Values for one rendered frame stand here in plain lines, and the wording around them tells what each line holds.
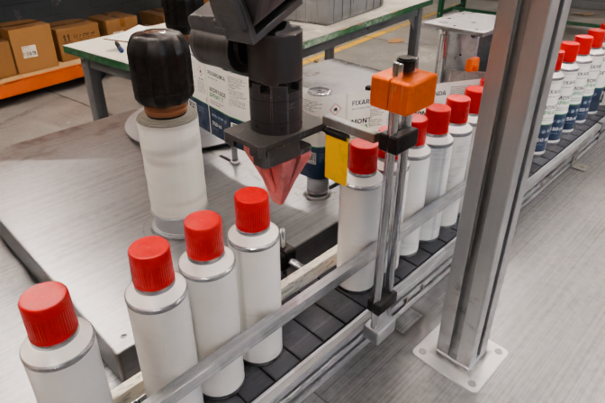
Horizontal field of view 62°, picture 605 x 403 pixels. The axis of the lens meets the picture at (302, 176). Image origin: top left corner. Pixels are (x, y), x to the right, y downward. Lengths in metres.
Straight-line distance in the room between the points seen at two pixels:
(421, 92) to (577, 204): 0.66
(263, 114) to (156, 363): 0.26
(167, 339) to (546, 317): 0.52
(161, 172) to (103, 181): 0.27
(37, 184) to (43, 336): 0.63
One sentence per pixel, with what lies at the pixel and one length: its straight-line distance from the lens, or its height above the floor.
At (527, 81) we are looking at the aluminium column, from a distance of 0.48.
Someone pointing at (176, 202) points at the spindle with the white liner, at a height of 0.94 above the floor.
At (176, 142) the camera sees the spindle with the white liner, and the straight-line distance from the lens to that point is 0.71.
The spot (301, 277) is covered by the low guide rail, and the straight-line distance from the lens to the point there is 0.65.
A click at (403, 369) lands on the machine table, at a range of 0.67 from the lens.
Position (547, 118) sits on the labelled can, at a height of 0.96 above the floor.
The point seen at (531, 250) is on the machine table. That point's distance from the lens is 0.91.
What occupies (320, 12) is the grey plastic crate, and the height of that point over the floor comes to 0.86.
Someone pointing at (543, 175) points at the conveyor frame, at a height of 0.87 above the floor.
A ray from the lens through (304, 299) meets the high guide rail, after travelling 0.55.
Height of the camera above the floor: 1.33
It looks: 29 degrees down
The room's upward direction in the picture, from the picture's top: straight up
